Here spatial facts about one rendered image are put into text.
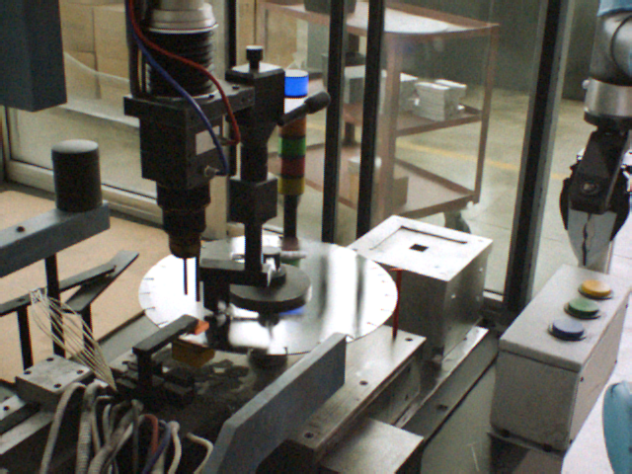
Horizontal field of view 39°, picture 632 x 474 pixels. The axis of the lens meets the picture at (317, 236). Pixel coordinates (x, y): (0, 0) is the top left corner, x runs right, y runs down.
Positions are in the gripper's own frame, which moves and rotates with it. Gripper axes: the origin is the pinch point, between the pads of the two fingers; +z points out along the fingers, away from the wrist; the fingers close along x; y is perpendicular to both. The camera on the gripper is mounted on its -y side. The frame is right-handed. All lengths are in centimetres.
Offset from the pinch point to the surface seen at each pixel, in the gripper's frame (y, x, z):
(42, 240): -45, 53, -6
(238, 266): -34.8, 32.0, -4.3
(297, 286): -26.4, 28.9, 1.3
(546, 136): 15.0, 11.7, -10.9
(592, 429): 106, 12, 100
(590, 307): 0.1, -1.8, 7.0
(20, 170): 16, 131, 21
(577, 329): -7.0, -2.1, 6.8
